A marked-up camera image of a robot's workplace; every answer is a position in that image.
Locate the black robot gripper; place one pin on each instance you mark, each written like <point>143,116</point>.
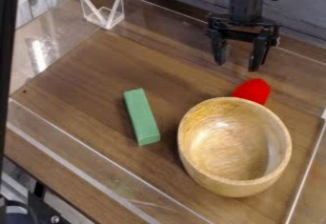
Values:
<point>261,31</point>

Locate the red plush strawberry toy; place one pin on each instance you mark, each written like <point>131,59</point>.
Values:
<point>254,90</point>

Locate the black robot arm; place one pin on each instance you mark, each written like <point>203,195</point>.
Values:
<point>246,10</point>

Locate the light wooden bowl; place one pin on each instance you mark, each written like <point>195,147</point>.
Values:
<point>234,146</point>

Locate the green rectangular block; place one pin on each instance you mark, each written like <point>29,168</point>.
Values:
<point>142,118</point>

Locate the clear acrylic corner bracket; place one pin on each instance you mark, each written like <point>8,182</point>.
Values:
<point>104,17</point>

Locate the clear acrylic tray wall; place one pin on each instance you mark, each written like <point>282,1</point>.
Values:
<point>70,131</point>

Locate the black clamp mount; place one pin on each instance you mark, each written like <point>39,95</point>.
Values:
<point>24,208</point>

